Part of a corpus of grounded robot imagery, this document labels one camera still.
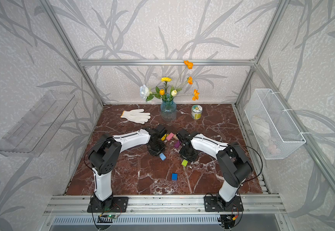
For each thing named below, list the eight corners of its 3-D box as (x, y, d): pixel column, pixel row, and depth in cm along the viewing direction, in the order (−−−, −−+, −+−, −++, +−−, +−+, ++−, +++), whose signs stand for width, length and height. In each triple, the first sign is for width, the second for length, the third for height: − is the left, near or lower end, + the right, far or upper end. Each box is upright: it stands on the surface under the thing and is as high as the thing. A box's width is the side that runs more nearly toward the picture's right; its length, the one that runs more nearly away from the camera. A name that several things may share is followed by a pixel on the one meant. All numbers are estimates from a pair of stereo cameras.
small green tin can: (191, 119, 112) (192, 112, 106) (191, 111, 118) (191, 104, 111) (201, 119, 112) (203, 112, 106) (200, 111, 118) (201, 104, 111)
